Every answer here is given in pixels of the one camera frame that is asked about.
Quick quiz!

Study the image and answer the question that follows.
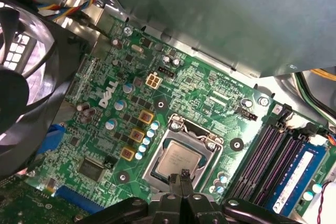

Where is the blue expansion slot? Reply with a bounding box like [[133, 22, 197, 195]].
[[53, 184, 108, 216]]

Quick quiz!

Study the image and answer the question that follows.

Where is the black RAM slot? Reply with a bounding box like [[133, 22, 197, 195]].
[[243, 126, 292, 201], [230, 122, 281, 199], [255, 131, 307, 206]]

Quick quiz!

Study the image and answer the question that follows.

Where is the metal socket cover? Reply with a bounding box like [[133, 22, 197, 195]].
[[142, 113, 225, 192]]

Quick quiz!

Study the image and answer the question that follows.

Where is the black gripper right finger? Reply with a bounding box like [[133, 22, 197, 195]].
[[180, 168, 292, 224]]

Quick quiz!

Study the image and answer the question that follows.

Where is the CPU socket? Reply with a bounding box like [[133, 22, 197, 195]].
[[141, 112, 225, 192]]

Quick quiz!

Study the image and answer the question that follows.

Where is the grey power supply unit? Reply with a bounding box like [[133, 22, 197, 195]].
[[96, 0, 336, 78]]

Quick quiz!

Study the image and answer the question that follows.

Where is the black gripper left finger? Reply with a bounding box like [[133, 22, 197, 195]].
[[90, 173, 186, 224]]

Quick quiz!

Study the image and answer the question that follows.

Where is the blue port block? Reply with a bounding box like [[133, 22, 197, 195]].
[[36, 122, 68, 159]]

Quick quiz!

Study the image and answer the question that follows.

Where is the grey black wire bundle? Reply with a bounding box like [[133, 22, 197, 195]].
[[293, 69, 336, 118]]

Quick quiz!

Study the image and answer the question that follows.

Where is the green Dell motherboard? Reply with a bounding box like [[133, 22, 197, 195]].
[[26, 15, 336, 224]]

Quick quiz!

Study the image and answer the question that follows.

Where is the silver CPU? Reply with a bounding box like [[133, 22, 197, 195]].
[[151, 139, 208, 186]]

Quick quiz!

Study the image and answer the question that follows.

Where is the wire locking lever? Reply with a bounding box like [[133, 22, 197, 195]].
[[181, 121, 224, 190]]

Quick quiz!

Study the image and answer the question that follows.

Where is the blue RAM stick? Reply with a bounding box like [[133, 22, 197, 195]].
[[264, 143, 331, 215]]

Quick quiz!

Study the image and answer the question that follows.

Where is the black case fan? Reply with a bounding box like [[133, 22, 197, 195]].
[[0, 0, 88, 180]]

